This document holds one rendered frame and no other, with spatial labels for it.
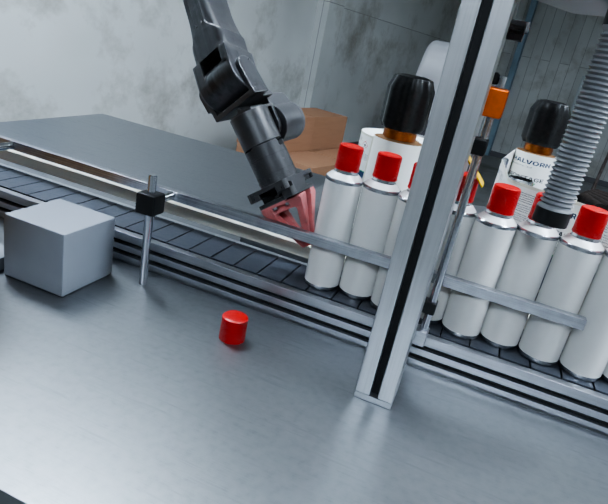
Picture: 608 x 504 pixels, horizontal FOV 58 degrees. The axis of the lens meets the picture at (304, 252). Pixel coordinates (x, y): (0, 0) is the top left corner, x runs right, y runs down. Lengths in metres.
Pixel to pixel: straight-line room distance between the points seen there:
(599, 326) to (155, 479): 0.53
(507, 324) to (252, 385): 0.34
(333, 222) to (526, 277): 0.25
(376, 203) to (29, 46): 3.01
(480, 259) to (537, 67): 8.65
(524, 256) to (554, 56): 8.62
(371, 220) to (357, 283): 0.09
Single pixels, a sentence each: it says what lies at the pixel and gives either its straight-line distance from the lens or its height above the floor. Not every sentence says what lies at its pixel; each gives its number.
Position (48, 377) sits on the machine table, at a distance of 0.65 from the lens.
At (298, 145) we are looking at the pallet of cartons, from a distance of 4.22.
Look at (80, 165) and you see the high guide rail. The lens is 0.93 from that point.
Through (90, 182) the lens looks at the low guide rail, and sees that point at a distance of 1.02.
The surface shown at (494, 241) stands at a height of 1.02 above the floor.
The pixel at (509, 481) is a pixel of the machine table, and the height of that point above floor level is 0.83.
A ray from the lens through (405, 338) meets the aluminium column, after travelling 0.62.
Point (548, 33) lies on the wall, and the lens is 9.36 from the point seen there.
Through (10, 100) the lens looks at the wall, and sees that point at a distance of 3.55.
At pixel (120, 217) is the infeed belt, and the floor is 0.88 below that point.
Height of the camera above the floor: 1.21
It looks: 21 degrees down
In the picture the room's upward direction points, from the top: 12 degrees clockwise
